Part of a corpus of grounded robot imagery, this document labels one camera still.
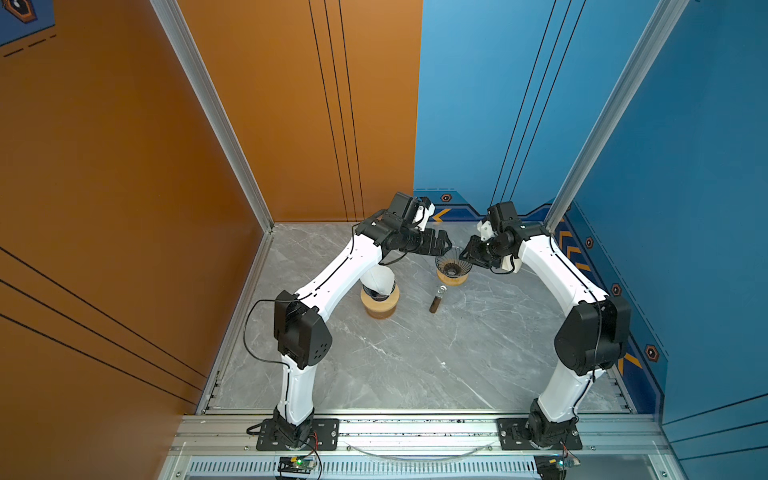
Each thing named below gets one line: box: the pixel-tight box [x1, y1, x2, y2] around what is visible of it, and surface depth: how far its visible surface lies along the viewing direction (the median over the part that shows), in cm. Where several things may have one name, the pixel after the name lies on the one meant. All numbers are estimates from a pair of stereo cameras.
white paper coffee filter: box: [360, 264, 395, 295], surface depth 88 cm
